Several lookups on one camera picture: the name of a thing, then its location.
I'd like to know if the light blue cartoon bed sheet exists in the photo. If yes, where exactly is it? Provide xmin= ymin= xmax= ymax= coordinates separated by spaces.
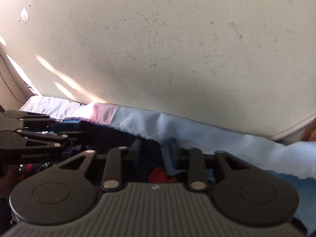
xmin=21 ymin=96 xmax=315 ymax=233

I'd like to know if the navy reindeer knit sweater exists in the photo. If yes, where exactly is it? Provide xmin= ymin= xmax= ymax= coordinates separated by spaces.
xmin=19 ymin=121 xmax=179 ymax=185

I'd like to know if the brown seat cushion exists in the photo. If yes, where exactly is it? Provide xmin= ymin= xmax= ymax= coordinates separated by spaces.
xmin=299 ymin=118 xmax=316 ymax=142

